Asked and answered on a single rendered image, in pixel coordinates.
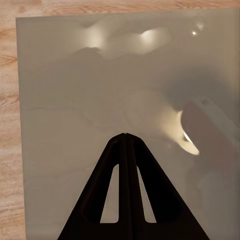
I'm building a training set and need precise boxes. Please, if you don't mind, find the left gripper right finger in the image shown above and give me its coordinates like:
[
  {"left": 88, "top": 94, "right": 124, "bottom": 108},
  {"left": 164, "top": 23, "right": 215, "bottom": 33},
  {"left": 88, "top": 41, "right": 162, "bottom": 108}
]
[{"left": 125, "top": 133, "right": 210, "bottom": 240}]

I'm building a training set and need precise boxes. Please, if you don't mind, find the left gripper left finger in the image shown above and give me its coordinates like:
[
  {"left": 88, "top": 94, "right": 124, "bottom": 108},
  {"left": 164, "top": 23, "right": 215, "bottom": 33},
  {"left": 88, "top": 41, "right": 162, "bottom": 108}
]
[{"left": 58, "top": 133, "right": 133, "bottom": 240}]

